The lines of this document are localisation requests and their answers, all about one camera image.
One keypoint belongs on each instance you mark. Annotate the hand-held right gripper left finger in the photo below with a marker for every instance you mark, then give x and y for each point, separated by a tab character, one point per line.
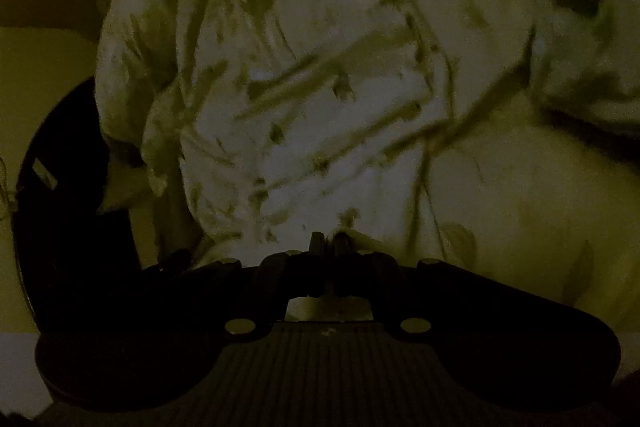
316	243

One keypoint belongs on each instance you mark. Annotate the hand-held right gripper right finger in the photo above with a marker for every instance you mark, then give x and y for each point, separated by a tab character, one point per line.
342	243

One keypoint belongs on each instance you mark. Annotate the white printed small garment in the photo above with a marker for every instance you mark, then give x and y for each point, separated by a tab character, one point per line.
325	107

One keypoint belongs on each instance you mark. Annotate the pale printed blanket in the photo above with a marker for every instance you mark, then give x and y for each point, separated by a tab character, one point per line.
525	187

